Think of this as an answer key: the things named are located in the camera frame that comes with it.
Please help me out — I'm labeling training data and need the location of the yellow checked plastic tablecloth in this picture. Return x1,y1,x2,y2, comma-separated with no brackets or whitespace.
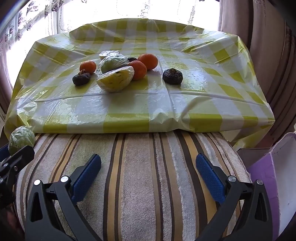
3,20,277,149

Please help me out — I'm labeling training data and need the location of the brown curtain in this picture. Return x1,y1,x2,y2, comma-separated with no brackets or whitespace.
218,0,296,149

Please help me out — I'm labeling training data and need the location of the wrapped yellow half fruit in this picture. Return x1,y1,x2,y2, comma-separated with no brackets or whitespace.
96,66,135,93

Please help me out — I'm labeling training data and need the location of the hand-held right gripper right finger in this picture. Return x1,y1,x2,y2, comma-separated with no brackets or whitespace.
195,153,273,241

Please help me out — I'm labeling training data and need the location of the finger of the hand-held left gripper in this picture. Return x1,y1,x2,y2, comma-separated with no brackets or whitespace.
0,142,36,183

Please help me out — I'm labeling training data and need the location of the orange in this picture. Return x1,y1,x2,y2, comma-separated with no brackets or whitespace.
129,60,147,80
138,53,159,70
80,61,97,75

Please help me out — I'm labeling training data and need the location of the pale half fruit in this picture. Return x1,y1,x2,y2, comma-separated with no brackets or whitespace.
98,50,121,60

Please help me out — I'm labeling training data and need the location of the purple cardboard box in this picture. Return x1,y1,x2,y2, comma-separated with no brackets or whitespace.
236,132,296,241

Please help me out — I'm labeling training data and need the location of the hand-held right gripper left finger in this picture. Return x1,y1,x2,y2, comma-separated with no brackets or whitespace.
24,153,103,241

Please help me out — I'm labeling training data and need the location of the sheer lace curtain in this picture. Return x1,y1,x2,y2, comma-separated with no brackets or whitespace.
0,0,222,70

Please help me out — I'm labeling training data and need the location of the green half fruit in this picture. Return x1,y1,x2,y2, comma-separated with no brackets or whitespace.
99,53,129,74

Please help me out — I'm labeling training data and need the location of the green round fruit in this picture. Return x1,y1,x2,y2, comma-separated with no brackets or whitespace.
9,126,36,155

